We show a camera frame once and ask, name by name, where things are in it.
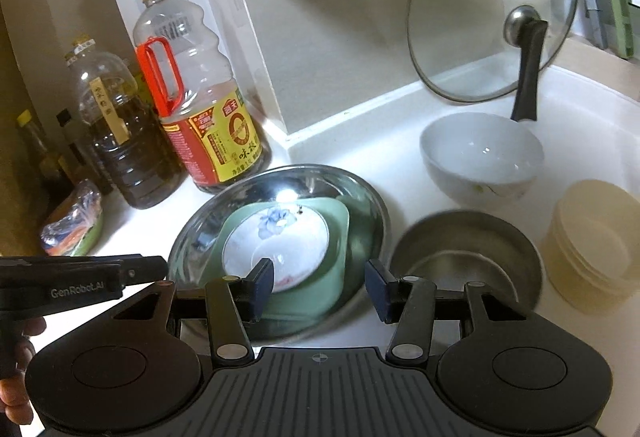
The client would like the stainless steel pot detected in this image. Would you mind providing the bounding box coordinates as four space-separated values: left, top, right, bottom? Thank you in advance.
390 209 544 310

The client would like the green rectangular plate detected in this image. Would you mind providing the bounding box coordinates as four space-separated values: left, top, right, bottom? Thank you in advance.
200 197 349 321

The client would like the small blue-patterned white dish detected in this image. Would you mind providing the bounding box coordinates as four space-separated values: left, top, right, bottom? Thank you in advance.
220 202 330 293

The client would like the white floral ceramic bowl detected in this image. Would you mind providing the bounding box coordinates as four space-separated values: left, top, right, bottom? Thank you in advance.
420 112 544 209

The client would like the cream plastic bowl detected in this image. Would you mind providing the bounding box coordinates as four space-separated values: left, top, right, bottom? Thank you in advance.
540 179 639 315

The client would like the person's left hand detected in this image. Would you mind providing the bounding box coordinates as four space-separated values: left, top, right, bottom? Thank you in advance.
1 318 47 425

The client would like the plastic-wrapped food bowl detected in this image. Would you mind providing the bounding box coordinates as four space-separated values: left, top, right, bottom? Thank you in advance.
40 179 103 257

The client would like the large stainless steel basin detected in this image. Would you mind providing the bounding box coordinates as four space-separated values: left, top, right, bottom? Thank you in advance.
168 164 390 344

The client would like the yellow-capped small bottle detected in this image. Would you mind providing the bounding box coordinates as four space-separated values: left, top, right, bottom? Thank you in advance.
16 110 74 204

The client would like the small dark sauce bottle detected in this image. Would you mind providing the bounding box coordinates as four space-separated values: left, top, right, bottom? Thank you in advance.
56 108 114 195

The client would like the dark cooking oil bottle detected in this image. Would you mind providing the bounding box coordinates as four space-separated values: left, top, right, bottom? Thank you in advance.
70 35 184 209

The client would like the soy sauce bottle red handle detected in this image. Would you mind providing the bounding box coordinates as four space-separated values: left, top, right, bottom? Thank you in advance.
132 0 269 193

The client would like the glass pot lid black handle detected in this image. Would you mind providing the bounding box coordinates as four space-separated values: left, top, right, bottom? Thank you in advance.
406 0 575 122

